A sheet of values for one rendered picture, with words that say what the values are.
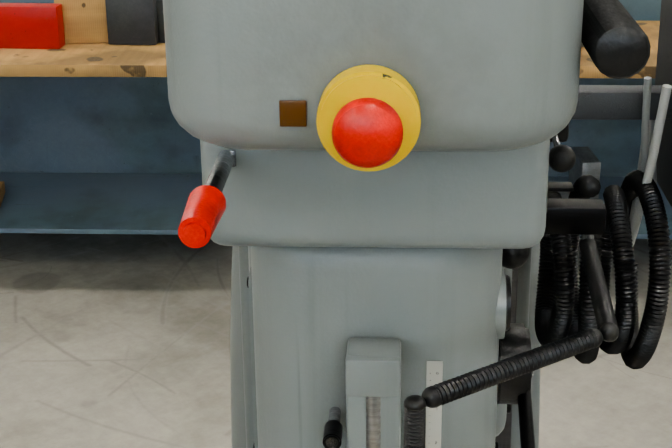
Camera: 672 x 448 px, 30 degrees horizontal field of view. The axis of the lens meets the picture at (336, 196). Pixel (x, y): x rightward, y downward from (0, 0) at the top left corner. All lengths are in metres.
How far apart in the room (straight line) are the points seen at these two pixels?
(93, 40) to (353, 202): 4.07
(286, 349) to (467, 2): 0.34
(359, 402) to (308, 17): 0.32
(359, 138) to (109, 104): 4.79
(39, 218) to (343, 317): 4.09
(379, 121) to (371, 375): 0.27
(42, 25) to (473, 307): 3.99
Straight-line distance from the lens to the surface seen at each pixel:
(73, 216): 4.98
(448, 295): 0.93
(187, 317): 4.59
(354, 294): 0.92
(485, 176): 0.85
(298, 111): 0.74
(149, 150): 5.49
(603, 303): 0.92
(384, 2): 0.72
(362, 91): 0.72
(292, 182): 0.86
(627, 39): 0.77
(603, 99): 1.28
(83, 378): 4.24
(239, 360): 1.51
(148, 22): 4.80
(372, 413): 0.92
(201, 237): 0.73
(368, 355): 0.91
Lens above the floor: 1.97
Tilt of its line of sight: 20 degrees down
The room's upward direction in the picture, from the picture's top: 1 degrees counter-clockwise
